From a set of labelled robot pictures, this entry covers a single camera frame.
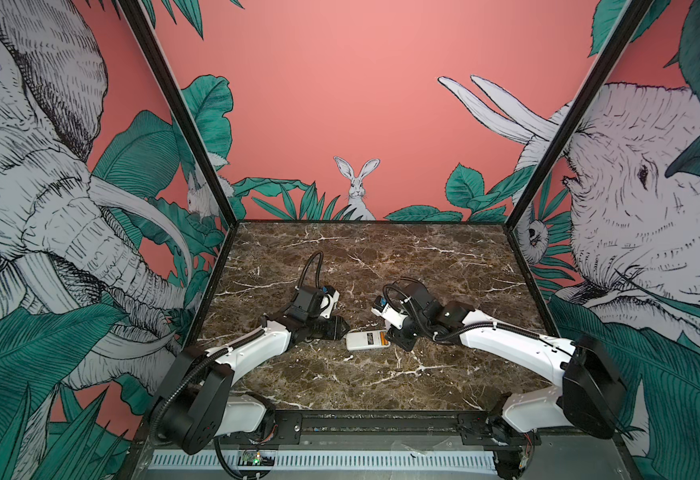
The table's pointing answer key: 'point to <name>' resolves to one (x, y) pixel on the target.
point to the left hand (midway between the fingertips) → (345, 323)
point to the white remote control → (364, 340)
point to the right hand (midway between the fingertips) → (386, 329)
